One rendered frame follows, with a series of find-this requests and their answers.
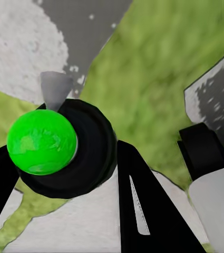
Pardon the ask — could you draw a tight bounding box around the insectifuge atomizer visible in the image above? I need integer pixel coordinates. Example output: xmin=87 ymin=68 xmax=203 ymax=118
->
xmin=7 ymin=71 xmax=118 ymax=200

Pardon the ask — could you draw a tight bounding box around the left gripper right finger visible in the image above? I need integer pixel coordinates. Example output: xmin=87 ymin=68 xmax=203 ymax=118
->
xmin=117 ymin=140 xmax=206 ymax=253

